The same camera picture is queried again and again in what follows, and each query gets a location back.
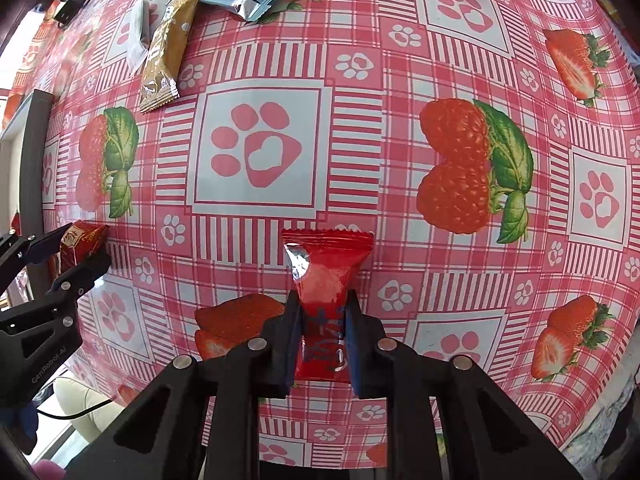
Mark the thin black wire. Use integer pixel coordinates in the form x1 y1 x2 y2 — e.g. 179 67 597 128
36 395 121 420

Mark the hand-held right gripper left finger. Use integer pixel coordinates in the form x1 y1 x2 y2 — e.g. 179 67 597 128
65 290 303 480

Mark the strawberry print checked tablecloth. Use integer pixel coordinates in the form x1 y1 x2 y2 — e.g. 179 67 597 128
0 0 640 466

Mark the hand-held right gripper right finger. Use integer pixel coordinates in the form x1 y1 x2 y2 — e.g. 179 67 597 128
345 290 583 480

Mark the clear plastic snack packet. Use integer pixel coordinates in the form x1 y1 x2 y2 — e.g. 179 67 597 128
124 0 153 75

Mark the black power adapter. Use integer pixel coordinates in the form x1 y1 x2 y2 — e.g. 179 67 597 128
51 0 83 26

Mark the shallow white cardboard box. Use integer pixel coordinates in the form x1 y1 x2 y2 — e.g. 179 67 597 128
0 89 55 286

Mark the red candy packet white script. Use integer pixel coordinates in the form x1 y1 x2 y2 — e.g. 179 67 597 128
281 227 375 383

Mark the golden snack packet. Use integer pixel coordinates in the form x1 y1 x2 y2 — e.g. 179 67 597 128
139 0 206 113

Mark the blue cloth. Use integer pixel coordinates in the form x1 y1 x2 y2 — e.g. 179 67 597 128
0 402 40 456

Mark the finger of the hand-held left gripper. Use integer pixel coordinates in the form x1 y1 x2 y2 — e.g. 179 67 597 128
0 224 71 281
47 254 111 311

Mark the red snack packet cream label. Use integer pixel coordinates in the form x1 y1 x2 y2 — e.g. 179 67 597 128
50 225 110 278

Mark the pale cushioned chair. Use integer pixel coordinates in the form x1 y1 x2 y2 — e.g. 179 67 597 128
52 377 126 453

